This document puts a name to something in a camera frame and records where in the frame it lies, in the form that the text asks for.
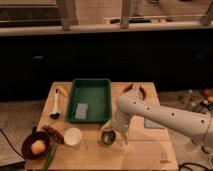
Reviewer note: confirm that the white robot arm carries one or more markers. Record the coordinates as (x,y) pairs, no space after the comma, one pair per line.
(194,125)

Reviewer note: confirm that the green plastic tray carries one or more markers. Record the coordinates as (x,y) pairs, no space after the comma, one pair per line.
(96,94)

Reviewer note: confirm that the grey sponge in tray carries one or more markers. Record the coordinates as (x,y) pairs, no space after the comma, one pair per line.
(81,111)

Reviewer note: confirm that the yellow banana toy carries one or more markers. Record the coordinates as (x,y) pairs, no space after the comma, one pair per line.
(63,91)

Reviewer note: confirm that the grey cloth on table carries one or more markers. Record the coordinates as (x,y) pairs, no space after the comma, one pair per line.
(152,125)

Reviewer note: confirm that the white cup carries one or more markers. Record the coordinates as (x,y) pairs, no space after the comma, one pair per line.
(72,137)

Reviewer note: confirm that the green vegetable stalk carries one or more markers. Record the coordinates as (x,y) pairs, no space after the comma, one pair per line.
(50,157)

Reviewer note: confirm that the yellow potato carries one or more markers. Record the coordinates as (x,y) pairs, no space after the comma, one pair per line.
(38,147)

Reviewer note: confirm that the dark brown bowl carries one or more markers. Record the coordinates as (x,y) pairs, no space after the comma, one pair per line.
(26,146)

